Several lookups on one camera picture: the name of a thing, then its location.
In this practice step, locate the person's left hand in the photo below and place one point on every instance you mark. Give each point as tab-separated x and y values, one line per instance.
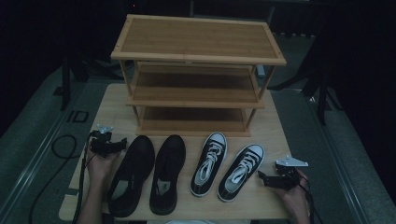
99	168

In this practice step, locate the person's right hand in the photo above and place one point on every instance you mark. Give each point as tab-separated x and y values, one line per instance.
297	202

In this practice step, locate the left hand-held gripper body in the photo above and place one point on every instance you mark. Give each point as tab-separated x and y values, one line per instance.
100	145

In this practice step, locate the black shoe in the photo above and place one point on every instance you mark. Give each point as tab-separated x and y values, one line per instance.
169	158
134	168

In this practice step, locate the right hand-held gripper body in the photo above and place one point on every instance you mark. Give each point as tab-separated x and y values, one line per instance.
288	179

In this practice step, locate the dark metal stand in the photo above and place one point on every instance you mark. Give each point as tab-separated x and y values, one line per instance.
65	84
322	102

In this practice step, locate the grey floor fitting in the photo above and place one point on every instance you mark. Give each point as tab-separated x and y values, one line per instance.
261	71

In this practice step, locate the wooden shoe rack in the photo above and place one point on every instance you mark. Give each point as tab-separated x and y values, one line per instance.
196	40

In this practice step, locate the black and white sneaker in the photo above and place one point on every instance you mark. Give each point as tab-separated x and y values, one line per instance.
229	193
199	188

